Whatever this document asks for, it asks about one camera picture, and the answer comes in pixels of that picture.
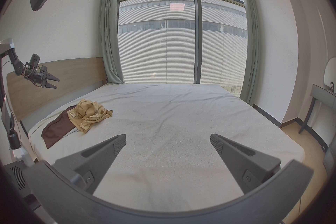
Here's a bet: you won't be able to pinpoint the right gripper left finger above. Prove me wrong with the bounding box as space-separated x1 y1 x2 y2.
53 134 127 195

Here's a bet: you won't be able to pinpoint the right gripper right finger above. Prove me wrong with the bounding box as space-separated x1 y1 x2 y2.
210 134 282 195

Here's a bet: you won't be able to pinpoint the tan shorts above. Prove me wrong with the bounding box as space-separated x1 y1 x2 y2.
67 99 113 134

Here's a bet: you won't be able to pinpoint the bed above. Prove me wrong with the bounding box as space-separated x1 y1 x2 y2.
6 57 306 214

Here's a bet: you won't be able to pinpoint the white garment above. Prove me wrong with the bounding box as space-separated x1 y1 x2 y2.
63 127 79 138

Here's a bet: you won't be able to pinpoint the brown garment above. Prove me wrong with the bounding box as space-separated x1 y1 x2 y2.
41 105 79 149

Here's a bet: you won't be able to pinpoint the grey small table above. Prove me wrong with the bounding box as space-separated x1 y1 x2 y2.
298 83 336 145

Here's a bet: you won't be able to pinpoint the window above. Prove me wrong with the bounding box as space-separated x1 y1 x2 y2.
115 0 247 97

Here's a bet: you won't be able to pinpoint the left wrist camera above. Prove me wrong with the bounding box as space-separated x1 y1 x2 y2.
28 54 40 70

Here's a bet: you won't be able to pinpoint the oval wall mirror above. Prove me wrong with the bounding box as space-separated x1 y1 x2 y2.
324 58 336 87

